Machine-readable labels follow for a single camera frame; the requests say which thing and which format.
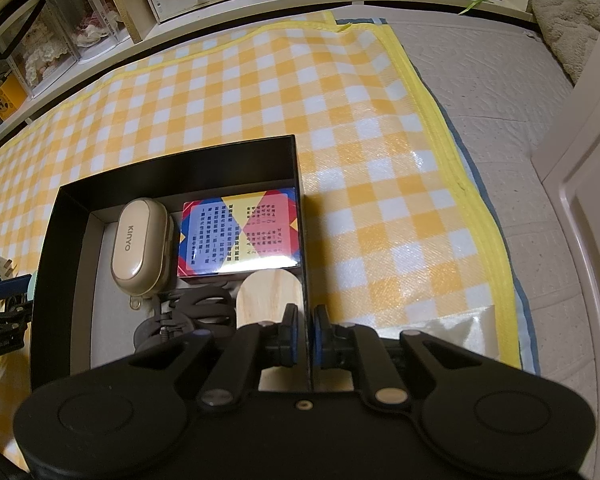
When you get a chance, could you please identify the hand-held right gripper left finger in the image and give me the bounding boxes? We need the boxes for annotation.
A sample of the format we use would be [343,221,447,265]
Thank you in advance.
[125,304,301,408]

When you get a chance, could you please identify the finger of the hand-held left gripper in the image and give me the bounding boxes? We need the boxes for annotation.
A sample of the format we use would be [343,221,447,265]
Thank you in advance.
[0,272,33,306]
[0,305,32,363]

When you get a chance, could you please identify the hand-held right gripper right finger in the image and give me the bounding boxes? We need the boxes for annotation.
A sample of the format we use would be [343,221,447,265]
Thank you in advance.
[312,304,486,407]

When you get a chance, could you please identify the white wall charger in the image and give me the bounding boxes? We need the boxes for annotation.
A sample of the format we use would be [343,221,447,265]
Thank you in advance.
[0,256,23,307]

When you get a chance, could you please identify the light wooden block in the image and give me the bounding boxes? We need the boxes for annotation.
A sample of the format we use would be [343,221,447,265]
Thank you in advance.
[236,268,310,392]

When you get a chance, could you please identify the black hair claw clip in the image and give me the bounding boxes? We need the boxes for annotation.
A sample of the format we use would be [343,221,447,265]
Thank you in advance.
[132,285,238,356]

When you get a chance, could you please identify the colourful card box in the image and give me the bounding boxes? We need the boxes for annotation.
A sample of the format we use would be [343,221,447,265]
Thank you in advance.
[176,187,301,281]

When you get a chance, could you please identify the beige earbud case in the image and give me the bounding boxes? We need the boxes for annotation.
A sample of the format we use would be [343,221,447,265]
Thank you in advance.
[111,198,176,311]

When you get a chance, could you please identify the black cardboard box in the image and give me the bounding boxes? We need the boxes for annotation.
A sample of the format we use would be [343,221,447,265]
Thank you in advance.
[29,134,315,393]

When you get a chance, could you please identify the yellow checkered mat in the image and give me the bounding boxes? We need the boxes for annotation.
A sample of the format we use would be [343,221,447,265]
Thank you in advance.
[0,10,523,461]

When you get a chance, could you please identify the yellow cartoon box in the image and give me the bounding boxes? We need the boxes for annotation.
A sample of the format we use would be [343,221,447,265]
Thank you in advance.
[0,72,28,121]

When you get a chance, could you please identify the white dress doll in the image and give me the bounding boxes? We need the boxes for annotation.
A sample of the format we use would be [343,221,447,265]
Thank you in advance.
[22,25,73,83]

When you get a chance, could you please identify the bear doll in red dress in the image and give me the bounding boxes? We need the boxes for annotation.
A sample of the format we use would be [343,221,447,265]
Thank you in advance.
[75,0,113,46]

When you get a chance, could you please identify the clear doll display case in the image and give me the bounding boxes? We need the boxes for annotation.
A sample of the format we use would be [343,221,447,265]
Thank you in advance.
[40,0,136,63]

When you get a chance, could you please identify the white cabinet door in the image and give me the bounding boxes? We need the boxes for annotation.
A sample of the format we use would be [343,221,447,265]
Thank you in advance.
[530,75,600,411]

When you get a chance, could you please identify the cream plush cushion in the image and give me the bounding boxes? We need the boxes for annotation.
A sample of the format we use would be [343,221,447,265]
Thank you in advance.
[530,0,600,86]

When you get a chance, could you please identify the clear case with black strap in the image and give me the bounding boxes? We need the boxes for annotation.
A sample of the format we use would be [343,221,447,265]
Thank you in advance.
[0,0,78,98]

